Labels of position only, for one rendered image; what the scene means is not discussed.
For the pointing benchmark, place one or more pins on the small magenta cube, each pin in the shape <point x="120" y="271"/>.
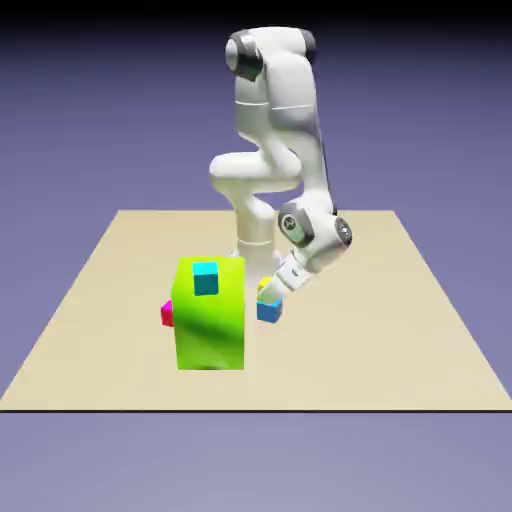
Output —
<point x="167" y="314"/>

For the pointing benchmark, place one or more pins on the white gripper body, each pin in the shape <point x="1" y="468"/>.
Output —
<point x="284" y="280"/>

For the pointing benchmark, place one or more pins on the small blue cube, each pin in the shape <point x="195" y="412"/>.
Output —
<point x="268" y="312"/>

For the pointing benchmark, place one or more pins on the large green box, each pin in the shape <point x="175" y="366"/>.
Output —
<point x="210" y="320"/>

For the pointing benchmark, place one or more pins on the small cyan cube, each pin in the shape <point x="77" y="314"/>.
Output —
<point x="205" y="280"/>

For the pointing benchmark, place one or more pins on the small yellow cube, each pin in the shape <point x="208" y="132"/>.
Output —
<point x="262" y="283"/>

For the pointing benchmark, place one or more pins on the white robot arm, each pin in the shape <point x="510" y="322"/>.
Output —
<point x="289" y="120"/>

